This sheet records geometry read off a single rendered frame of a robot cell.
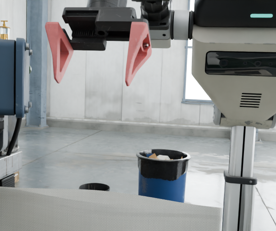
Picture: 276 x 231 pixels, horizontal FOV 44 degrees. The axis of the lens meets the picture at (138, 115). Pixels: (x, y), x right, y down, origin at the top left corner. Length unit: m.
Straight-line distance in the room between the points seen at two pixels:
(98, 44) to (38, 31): 9.00
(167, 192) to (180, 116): 5.91
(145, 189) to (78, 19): 2.54
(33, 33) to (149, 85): 3.32
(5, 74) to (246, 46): 0.74
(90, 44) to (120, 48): 8.44
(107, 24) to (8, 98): 0.16
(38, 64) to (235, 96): 8.49
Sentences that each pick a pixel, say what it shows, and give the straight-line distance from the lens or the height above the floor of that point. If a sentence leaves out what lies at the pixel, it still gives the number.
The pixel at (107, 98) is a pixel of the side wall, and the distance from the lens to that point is 9.00.
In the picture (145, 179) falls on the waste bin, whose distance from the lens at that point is 2.94.
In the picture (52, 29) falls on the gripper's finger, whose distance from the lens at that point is 0.49.
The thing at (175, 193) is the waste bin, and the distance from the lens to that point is 2.95.
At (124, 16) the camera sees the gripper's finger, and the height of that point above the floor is 1.35.
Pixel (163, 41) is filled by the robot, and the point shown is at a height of 1.39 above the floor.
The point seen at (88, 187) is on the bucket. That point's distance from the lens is 3.49.
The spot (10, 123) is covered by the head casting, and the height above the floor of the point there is 1.15.
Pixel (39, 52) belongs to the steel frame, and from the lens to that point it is 9.43.
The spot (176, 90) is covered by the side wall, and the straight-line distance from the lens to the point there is 8.69.
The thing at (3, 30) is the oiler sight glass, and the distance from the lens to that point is 0.94.
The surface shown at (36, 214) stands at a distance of 0.78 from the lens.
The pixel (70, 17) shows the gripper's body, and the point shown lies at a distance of 0.50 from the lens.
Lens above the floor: 1.26
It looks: 5 degrees down
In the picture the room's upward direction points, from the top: 2 degrees clockwise
